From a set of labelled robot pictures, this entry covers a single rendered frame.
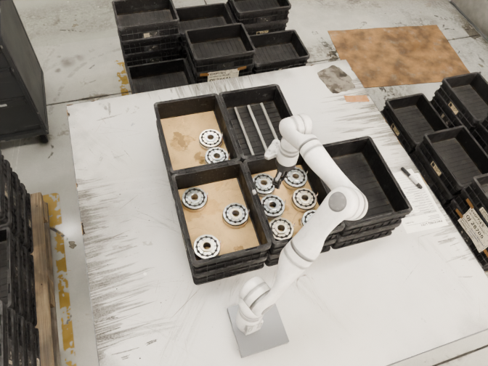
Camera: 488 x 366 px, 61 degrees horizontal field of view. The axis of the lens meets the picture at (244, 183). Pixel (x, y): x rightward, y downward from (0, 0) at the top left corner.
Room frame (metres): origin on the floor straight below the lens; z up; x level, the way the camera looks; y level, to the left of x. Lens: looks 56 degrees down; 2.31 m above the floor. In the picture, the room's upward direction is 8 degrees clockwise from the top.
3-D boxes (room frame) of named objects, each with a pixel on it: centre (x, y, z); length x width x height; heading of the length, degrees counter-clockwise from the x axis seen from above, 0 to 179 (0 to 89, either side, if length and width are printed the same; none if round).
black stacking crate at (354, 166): (1.02, -0.47, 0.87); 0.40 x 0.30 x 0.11; 24
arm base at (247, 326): (0.44, -0.09, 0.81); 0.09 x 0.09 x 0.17; 31
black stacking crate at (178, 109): (1.15, 0.24, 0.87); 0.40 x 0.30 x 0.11; 24
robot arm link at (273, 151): (0.91, -0.12, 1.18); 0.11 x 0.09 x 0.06; 69
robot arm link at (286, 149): (0.91, -0.15, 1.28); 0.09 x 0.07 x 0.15; 121
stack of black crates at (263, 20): (2.72, 0.09, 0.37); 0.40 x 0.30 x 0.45; 115
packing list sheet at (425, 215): (1.11, -0.80, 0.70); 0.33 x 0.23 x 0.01; 25
